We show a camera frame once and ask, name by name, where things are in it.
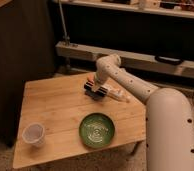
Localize wooden shelf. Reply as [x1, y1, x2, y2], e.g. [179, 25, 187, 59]
[51, 0, 194, 20]

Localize wooden table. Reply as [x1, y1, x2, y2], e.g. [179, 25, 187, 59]
[13, 74, 146, 169]

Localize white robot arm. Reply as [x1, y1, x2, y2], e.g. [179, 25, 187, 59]
[94, 54, 194, 171]

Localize green bowl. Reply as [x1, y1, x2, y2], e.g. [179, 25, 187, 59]
[79, 113, 115, 149]

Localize clear plastic cup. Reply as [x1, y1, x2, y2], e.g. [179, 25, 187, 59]
[22, 123, 45, 148]

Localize black case handle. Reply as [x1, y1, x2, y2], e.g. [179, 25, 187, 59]
[154, 56, 184, 66]

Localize metal stand pole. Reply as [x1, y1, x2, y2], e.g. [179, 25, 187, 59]
[58, 0, 71, 46]

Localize white marker tube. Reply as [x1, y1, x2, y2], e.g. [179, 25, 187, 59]
[103, 84, 130, 103]

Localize long white case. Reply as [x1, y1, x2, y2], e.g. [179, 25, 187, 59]
[56, 41, 194, 78]

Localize orange carrot toy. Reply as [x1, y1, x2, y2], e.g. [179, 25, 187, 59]
[87, 76, 94, 83]

